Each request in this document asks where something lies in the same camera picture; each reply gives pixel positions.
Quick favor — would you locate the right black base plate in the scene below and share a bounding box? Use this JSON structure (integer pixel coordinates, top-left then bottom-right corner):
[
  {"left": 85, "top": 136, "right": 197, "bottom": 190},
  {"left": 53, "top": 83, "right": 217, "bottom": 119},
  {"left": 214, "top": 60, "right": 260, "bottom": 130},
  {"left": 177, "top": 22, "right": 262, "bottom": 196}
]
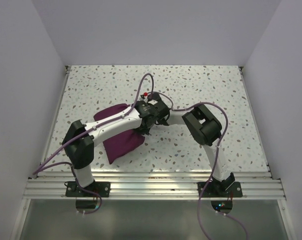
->
[{"left": 202, "top": 181, "right": 243, "bottom": 198}]

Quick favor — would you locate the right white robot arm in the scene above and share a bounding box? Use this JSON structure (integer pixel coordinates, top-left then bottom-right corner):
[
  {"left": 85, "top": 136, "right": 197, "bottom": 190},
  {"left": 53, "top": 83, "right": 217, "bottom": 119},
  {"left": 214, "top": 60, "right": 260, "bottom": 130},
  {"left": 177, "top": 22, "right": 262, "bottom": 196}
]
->
[{"left": 157, "top": 102, "right": 235, "bottom": 196}]

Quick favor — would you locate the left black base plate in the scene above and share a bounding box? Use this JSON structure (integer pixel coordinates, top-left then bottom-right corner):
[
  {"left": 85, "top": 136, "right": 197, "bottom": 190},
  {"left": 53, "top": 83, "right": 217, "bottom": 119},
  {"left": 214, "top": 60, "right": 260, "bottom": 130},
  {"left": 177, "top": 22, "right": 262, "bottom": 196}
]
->
[{"left": 64, "top": 181, "right": 111, "bottom": 198}]

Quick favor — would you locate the aluminium frame rail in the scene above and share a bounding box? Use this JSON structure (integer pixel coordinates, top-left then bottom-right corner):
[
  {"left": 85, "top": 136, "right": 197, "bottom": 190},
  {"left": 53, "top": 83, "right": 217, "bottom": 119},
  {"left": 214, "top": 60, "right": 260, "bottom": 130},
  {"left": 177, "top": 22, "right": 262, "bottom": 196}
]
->
[{"left": 23, "top": 171, "right": 286, "bottom": 200}]

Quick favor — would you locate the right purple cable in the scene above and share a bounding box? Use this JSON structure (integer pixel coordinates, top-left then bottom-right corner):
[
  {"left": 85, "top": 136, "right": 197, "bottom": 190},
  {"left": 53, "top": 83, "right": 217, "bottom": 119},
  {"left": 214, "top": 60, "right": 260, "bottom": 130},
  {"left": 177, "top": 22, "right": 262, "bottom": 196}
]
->
[{"left": 170, "top": 101, "right": 249, "bottom": 240}]

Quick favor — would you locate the purple cloth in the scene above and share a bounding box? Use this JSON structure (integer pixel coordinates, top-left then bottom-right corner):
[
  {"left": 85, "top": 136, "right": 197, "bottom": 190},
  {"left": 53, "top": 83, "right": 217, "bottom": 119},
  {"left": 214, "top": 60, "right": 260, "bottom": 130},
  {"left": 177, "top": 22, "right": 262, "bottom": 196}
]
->
[{"left": 93, "top": 103, "right": 145, "bottom": 165}]

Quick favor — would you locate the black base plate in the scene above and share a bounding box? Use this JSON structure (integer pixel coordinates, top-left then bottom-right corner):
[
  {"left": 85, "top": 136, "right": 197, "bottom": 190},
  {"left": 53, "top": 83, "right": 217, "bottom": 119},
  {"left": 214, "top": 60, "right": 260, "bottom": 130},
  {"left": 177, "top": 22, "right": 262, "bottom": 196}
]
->
[
  {"left": 202, "top": 181, "right": 243, "bottom": 198},
  {"left": 64, "top": 181, "right": 111, "bottom": 198}
]

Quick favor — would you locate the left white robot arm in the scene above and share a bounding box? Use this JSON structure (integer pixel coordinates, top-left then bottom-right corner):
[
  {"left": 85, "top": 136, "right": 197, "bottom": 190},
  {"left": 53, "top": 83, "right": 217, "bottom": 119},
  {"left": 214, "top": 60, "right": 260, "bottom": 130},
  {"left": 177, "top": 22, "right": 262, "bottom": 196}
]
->
[{"left": 62, "top": 100, "right": 160, "bottom": 197}]

